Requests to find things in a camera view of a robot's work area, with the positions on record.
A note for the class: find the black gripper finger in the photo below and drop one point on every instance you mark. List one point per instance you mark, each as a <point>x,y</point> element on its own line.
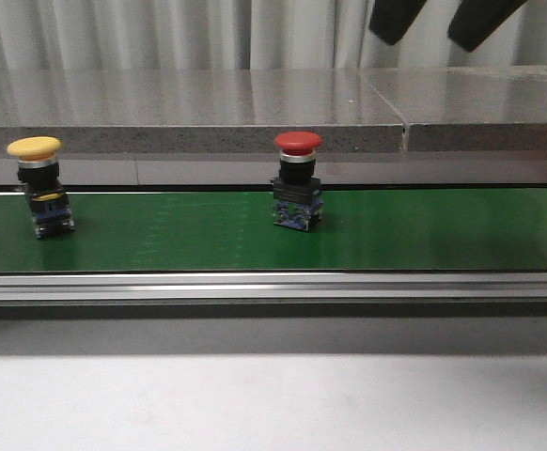
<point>391,19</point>
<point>475,20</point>

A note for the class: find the red mushroom push button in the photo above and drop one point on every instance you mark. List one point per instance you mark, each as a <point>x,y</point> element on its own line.
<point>297,202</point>

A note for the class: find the yellow mushroom push button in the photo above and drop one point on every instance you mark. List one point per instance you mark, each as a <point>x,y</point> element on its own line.
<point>38,172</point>

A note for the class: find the grey stone slab right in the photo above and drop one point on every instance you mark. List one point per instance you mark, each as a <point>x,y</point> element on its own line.
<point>467,109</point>

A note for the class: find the grey stone slab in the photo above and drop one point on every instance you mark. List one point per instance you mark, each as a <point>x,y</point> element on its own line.
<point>467,109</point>
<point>195,111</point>

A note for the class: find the green conveyor belt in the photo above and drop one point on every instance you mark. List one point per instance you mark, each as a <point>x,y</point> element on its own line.
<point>463,229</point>

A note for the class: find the grey stone slab left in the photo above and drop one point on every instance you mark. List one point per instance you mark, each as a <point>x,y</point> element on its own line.
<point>195,111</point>

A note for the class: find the grey pleated curtain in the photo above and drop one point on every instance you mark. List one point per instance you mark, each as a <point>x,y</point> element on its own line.
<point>249,35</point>

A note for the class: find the aluminium conveyor side rail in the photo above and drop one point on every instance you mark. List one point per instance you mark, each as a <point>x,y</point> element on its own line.
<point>269,288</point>

